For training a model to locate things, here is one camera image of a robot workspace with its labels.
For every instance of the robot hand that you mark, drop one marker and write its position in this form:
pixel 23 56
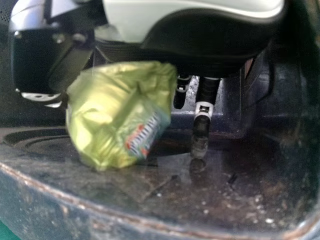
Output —
pixel 200 32

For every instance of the yellow-green biscuit packet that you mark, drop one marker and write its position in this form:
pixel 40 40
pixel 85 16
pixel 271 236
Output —
pixel 112 115

